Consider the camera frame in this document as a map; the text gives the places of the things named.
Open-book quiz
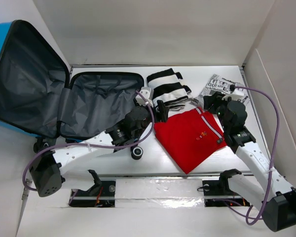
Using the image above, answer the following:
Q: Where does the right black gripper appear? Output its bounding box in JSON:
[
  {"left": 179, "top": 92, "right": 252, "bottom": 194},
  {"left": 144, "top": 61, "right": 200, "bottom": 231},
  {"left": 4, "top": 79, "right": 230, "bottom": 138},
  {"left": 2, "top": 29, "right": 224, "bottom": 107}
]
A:
[{"left": 204, "top": 91, "right": 235, "bottom": 131}]

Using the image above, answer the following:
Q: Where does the newspaper print garment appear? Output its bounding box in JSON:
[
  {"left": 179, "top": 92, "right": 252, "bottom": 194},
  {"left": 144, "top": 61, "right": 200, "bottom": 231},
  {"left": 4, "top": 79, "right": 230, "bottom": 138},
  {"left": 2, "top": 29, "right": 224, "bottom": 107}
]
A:
[{"left": 191, "top": 74, "right": 244, "bottom": 108}]

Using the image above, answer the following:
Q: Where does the black white striped garment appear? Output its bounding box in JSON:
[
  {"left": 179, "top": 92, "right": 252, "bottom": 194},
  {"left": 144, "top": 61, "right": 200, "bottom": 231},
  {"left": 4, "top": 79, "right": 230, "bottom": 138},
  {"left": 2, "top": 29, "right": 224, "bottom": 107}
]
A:
[{"left": 147, "top": 68, "right": 192, "bottom": 111}]

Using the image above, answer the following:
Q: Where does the red polo shirt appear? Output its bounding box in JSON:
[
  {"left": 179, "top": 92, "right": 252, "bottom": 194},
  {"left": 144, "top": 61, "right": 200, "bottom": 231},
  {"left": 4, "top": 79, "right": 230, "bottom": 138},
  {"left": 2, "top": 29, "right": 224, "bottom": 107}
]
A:
[{"left": 154, "top": 107, "right": 226, "bottom": 174}]

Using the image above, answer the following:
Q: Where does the blue kids suitcase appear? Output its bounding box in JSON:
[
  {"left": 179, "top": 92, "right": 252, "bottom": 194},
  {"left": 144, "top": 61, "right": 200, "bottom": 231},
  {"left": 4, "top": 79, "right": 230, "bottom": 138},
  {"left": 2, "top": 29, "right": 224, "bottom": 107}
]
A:
[{"left": 0, "top": 20, "right": 145, "bottom": 160}]

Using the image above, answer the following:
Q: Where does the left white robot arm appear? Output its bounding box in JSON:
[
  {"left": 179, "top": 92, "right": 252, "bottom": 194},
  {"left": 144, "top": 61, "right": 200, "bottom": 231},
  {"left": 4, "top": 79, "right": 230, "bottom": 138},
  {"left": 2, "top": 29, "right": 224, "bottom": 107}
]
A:
[{"left": 28, "top": 100, "right": 169, "bottom": 197}]

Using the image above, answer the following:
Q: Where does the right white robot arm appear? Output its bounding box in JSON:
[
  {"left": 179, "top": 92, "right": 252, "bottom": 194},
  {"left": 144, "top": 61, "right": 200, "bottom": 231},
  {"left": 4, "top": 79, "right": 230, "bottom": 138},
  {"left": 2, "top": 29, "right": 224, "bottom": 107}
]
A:
[{"left": 204, "top": 90, "right": 296, "bottom": 232}]

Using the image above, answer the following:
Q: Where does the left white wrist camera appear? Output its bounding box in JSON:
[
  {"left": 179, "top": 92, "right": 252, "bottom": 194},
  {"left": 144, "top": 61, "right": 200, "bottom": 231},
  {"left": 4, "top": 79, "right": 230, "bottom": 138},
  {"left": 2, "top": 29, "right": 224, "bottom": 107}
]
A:
[{"left": 135, "top": 87, "right": 153, "bottom": 107}]

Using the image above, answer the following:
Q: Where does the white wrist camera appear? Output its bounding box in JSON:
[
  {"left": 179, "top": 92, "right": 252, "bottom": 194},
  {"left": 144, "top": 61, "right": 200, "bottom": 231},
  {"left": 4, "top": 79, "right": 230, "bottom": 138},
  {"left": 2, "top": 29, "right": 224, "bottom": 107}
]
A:
[
  {"left": 135, "top": 87, "right": 153, "bottom": 107},
  {"left": 229, "top": 84, "right": 245, "bottom": 100}
]

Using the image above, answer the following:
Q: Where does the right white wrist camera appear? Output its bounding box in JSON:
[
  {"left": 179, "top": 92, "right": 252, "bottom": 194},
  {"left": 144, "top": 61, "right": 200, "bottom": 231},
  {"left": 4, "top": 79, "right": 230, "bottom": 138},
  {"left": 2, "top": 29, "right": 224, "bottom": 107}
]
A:
[{"left": 229, "top": 84, "right": 245, "bottom": 100}]

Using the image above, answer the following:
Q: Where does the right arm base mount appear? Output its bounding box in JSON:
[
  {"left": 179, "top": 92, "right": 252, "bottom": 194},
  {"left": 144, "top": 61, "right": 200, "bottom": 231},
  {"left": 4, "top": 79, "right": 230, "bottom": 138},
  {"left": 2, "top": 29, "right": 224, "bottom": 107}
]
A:
[{"left": 197, "top": 180, "right": 250, "bottom": 207}]

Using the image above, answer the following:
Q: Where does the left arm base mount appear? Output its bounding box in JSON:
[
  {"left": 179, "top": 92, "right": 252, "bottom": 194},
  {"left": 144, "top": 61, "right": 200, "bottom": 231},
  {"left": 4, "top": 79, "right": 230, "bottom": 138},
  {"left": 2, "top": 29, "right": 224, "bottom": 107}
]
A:
[{"left": 69, "top": 180, "right": 116, "bottom": 208}]

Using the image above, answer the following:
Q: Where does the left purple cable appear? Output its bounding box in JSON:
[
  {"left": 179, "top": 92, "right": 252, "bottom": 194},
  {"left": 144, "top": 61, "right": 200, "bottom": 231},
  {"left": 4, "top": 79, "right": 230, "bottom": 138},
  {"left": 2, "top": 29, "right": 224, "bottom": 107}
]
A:
[{"left": 22, "top": 90, "right": 155, "bottom": 205}]

